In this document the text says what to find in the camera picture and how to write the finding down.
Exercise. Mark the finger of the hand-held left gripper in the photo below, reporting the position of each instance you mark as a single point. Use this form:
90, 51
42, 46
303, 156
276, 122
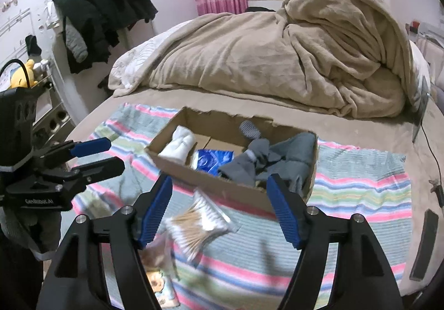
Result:
92, 146
104, 168

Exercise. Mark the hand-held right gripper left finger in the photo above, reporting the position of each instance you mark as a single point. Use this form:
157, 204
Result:
158, 212

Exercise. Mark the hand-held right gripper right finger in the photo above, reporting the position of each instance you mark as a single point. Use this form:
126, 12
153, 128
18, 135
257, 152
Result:
284, 212

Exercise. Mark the bag of cotton swabs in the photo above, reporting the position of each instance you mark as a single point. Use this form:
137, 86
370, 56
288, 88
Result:
197, 223

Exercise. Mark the cardboard box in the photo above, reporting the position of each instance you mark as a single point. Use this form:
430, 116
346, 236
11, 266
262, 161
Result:
194, 171

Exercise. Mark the white shelf rack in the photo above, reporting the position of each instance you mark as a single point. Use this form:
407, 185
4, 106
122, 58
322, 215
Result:
55, 112

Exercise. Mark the grey cloth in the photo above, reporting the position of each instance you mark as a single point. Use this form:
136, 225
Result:
288, 157

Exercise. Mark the striped pastel blanket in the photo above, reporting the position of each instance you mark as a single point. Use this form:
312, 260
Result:
347, 185

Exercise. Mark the yellow plush toy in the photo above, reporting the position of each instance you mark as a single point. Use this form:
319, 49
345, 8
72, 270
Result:
32, 68

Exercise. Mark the cartoon print snack packet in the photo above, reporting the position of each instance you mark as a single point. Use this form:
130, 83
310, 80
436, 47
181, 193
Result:
159, 282

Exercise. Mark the white rolled socks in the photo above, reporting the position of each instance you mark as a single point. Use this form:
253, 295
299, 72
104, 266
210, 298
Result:
177, 145

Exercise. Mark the blue plastic packet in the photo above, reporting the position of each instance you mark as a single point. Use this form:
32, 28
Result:
211, 160

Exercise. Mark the small white plush toy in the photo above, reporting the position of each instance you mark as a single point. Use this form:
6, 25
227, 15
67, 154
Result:
45, 65

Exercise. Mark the grey patterned sock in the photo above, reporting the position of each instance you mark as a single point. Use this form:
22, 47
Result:
249, 129

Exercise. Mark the small black hanging cloth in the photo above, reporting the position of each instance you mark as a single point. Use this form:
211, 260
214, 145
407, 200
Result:
33, 44

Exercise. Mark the white patterned quilt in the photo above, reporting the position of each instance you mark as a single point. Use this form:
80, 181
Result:
135, 60

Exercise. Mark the grey knit garment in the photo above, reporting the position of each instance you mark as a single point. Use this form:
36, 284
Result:
76, 42

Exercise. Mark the pile of black clothes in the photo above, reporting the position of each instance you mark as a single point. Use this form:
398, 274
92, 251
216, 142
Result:
97, 11

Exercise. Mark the black flat bar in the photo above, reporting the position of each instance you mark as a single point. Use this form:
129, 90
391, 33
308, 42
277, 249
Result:
425, 244

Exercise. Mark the beige fleece blanket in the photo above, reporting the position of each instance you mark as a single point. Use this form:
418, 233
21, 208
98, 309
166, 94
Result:
260, 53

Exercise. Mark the grey upright tablet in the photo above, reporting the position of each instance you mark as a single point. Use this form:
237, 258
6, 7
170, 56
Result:
421, 105

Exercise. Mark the white pillow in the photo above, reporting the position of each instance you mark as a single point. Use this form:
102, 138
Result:
419, 63

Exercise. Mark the white wall rail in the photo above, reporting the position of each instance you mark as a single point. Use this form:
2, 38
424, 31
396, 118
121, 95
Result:
14, 23

